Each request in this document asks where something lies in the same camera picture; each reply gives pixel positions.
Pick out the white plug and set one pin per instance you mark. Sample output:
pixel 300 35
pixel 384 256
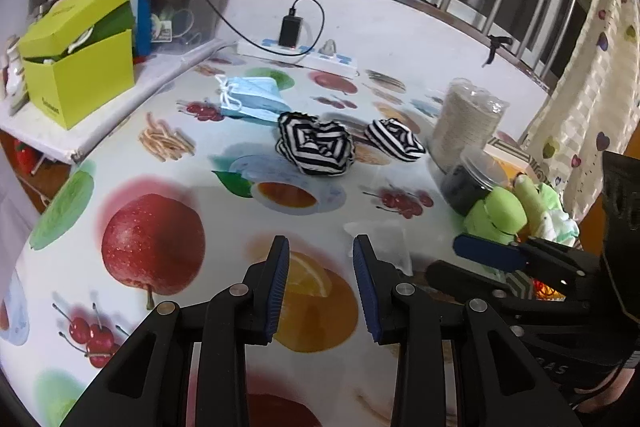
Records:
pixel 327 48

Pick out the white side shelf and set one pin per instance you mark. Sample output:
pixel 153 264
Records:
pixel 150 77

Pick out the black charger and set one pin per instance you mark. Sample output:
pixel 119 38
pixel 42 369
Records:
pixel 291 32

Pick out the green and white printed cloth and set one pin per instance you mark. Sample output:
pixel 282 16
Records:
pixel 560 227

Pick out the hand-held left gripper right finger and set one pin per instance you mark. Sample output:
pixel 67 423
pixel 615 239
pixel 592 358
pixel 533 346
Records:
pixel 367 287

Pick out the small white bottles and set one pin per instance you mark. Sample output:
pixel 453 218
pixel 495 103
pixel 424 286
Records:
pixel 12 72

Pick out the blue face masks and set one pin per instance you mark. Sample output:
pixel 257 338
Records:
pixel 250 97

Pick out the small striped sock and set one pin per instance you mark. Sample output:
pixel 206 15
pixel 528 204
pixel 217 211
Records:
pixel 395 139

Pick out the red snack packet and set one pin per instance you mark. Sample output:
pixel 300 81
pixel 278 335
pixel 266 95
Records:
pixel 545 289

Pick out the dark clear plastic container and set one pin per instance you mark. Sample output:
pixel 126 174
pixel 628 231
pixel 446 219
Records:
pixel 470 187

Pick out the large striped sock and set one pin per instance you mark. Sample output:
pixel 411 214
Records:
pixel 315 144

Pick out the fruit-printed tablecloth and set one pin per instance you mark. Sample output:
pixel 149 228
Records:
pixel 200 187

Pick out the bagged stack of clear cups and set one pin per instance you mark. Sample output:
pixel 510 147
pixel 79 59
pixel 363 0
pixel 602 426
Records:
pixel 465 127

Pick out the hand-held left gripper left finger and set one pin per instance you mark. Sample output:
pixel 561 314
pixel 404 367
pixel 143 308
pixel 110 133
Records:
pixel 277 287

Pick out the black tie on railing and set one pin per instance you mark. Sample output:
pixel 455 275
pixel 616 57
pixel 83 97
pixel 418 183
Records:
pixel 495 47

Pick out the green plush toy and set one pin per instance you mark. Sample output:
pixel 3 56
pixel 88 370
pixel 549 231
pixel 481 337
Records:
pixel 492 217

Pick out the person's right hand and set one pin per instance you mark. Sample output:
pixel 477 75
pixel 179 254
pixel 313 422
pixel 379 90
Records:
pixel 607 399

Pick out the blue carton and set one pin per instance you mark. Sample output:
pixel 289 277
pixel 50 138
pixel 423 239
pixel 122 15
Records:
pixel 142 27

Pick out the heart-printed curtain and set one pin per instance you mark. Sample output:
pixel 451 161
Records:
pixel 590 82

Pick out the light green cloth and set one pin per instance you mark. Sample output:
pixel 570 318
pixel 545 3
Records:
pixel 535 199

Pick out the white power strip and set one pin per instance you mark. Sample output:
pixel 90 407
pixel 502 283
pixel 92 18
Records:
pixel 330 62

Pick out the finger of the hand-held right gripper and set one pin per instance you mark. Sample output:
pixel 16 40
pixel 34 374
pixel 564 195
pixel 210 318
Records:
pixel 490 252
pixel 475 279

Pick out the green cardboard box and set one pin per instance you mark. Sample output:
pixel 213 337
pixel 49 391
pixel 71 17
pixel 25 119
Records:
pixel 75 72

